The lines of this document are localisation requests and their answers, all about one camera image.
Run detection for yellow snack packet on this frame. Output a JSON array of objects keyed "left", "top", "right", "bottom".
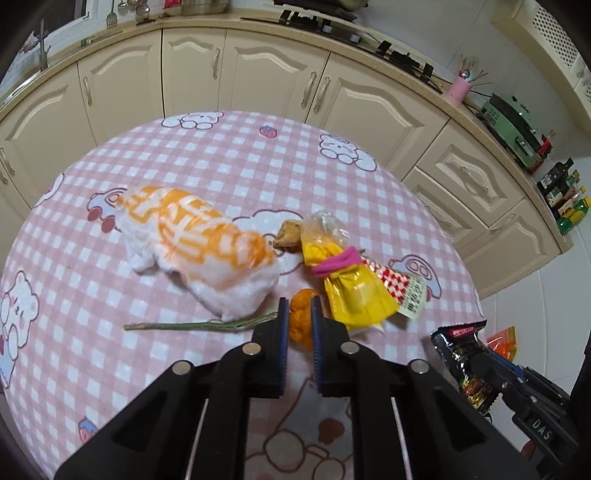
[{"left": 300, "top": 211, "right": 428, "bottom": 330}]

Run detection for beige countertop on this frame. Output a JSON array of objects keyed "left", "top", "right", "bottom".
[{"left": 0, "top": 11, "right": 573, "bottom": 250}]

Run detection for orange white plastic bag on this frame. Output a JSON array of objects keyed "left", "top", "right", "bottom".
[{"left": 113, "top": 185, "right": 281, "bottom": 319}]

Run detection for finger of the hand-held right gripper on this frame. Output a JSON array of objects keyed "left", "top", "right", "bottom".
[{"left": 478, "top": 353, "right": 525, "bottom": 402}]

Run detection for orange snack bag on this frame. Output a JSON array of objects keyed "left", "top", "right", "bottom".
[{"left": 486, "top": 325, "right": 519, "bottom": 361}]

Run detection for cream lower cabinets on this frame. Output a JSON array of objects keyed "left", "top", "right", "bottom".
[{"left": 0, "top": 27, "right": 573, "bottom": 296}]

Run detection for pink checked tablecloth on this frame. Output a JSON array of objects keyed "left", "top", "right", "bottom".
[{"left": 0, "top": 110, "right": 483, "bottom": 480}]

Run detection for green electric cooker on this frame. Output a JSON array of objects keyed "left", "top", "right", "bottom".
[{"left": 479, "top": 93, "right": 554, "bottom": 174}]

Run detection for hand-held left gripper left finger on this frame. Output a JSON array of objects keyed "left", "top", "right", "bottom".
[{"left": 54, "top": 295, "right": 291, "bottom": 480}]

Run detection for black glass bottle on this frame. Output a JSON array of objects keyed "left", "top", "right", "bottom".
[{"left": 537, "top": 158, "right": 574, "bottom": 188}]

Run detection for pink utensil holder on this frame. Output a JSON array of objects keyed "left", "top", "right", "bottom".
[{"left": 450, "top": 76, "right": 472, "bottom": 103}]

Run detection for red label sauce bottle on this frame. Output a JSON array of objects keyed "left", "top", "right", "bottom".
[{"left": 536, "top": 131, "right": 557, "bottom": 160}]

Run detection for steel pot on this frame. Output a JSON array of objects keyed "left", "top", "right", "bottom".
[{"left": 182, "top": 0, "right": 232, "bottom": 12}]

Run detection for large lattice door cabinet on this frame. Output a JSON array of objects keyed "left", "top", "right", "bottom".
[{"left": 492, "top": 0, "right": 591, "bottom": 121}]

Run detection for brown glass bottle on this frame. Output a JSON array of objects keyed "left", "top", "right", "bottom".
[{"left": 554, "top": 187, "right": 586, "bottom": 215}]

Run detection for black snack packet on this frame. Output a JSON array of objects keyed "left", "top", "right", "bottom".
[{"left": 431, "top": 320, "right": 497, "bottom": 411}]

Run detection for black gas stove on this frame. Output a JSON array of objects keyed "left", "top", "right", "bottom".
[{"left": 240, "top": 0, "right": 437, "bottom": 88}]

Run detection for dark green glass bottle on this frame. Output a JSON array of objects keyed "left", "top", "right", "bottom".
[{"left": 545, "top": 173, "right": 580, "bottom": 204}]

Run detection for green plant stem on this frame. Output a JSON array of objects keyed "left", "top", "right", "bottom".
[{"left": 124, "top": 311, "right": 280, "bottom": 332}]

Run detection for bunch of chopsticks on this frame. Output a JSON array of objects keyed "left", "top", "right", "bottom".
[{"left": 457, "top": 53, "right": 495, "bottom": 86}]

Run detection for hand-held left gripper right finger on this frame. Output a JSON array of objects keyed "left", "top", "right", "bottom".
[{"left": 310, "top": 294, "right": 541, "bottom": 480}]

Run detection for steel faucet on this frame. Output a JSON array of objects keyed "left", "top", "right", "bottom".
[{"left": 37, "top": 18, "right": 51, "bottom": 72}]

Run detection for brown biscuit piece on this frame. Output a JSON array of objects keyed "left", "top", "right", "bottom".
[{"left": 272, "top": 220, "right": 305, "bottom": 254}]

